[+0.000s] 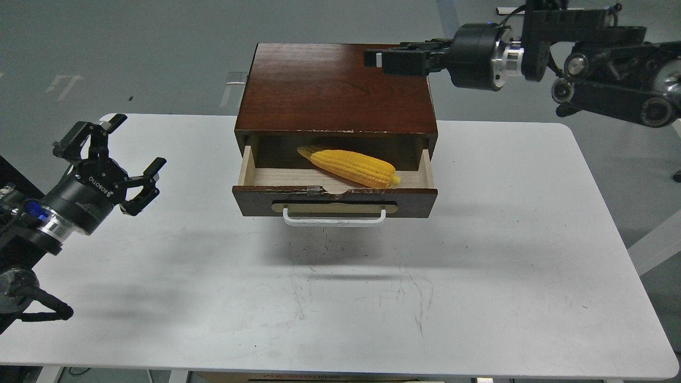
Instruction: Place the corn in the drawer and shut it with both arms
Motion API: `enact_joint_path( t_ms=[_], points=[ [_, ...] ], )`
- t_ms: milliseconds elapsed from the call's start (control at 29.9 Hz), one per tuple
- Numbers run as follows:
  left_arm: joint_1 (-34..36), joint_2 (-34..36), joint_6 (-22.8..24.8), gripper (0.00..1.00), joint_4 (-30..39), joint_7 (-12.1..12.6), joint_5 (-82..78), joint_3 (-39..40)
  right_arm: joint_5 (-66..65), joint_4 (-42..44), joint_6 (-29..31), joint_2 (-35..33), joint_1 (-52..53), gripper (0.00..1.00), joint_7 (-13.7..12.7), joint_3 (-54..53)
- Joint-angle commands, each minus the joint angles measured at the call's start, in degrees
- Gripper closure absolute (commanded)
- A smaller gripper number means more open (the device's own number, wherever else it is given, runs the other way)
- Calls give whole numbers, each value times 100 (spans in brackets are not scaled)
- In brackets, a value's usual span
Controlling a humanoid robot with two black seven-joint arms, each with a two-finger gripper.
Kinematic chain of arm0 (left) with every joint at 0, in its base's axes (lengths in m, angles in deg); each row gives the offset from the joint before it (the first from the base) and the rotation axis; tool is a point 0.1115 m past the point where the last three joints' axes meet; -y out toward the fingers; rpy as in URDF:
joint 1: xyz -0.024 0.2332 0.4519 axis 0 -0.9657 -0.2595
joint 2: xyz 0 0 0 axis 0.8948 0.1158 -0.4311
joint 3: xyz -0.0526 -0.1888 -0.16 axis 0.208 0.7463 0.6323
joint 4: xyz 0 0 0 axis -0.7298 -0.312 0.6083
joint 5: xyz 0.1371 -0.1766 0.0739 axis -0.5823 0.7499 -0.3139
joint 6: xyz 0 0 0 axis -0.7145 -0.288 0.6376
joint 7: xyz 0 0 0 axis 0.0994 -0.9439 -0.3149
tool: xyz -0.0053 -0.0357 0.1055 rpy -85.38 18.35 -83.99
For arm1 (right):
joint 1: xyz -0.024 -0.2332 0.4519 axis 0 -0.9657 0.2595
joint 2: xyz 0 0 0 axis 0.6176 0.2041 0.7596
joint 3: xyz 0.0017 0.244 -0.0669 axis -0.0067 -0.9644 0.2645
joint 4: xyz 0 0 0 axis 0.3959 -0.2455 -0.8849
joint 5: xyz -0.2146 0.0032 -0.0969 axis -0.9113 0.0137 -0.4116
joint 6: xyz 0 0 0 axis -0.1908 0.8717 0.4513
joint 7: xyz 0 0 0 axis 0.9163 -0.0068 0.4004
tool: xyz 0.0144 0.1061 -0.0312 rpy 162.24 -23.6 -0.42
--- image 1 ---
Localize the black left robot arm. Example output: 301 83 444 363
1 114 167 331

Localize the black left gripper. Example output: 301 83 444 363
41 113 167 235

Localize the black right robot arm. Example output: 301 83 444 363
364 1 680 128

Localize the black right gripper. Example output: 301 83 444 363
364 23 513 91

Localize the wooden drawer with white handle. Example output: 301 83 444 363
232 134 438 219

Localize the yellow corn cob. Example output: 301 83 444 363
296 146 401 189

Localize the dark wooden cabinet box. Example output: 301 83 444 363
234 42 438 152

